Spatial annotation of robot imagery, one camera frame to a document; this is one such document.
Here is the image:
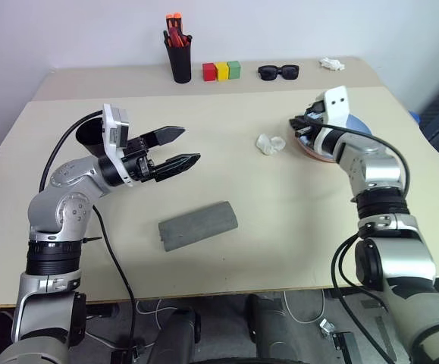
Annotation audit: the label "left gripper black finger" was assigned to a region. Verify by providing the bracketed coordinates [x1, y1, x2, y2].
[139, 125, 187, 149]
[152, 152, 202, 183]

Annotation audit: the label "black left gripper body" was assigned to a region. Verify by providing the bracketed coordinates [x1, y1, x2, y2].
[122, 134, 160, 184]

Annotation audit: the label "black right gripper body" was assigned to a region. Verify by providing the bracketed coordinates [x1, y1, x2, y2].
[296, 112, 325, 148]

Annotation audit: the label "blue plate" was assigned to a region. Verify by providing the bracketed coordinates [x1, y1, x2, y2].
[297, 113, 372, 152]

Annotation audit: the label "grey glasses case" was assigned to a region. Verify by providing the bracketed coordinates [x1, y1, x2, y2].
[158, 199, 239, 252]

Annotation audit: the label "crumpled white paper ball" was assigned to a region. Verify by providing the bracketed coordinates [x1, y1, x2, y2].
[256, 133, 287, 156]

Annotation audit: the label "empty black plastic cup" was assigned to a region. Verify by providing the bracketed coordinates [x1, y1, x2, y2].
[75, 118, 106, 158]

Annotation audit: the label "black sunglasses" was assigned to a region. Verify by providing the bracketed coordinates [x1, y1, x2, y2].
[258, 64, 300, 82]

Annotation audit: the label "small crumpled white paper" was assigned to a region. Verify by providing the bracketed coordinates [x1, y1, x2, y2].
[318, 57, 346, 72]

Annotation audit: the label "black pen holder cup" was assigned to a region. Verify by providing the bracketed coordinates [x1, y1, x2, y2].
[167, 41, 193, 84]

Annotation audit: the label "red pen in holder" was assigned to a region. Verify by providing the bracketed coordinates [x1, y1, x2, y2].
[168, 27, 187, 49]

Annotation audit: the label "dark rounded shape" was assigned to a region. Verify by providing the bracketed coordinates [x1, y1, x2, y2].
[153, 306, 204, 364]
[244, 293, 300, 364]

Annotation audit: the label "black floor connector box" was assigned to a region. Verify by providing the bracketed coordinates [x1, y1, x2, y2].
[111, 343, 146, 364]

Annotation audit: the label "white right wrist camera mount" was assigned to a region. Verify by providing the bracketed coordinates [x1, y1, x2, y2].
[305, 85, 349, 156]

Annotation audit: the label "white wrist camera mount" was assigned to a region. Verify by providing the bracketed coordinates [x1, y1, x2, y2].
[101, 103, 135, 189]
[305, 85, 349, 156]

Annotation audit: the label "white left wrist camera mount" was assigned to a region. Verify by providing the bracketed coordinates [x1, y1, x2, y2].
[101, 103, 135, 189]

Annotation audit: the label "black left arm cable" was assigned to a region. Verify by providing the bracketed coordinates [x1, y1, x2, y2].
[39, 109, 139, 352]

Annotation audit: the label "thin white floor cable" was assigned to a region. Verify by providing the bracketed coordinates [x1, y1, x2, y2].
[281, 290, 326, 324]
[135, 298, 168, 316]

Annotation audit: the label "black table frame bar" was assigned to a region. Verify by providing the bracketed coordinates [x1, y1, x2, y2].
[328, 287, 361, 301]

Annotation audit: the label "metal bracket on floor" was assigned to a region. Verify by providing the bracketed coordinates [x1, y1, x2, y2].
[318, 318, 357, 364]

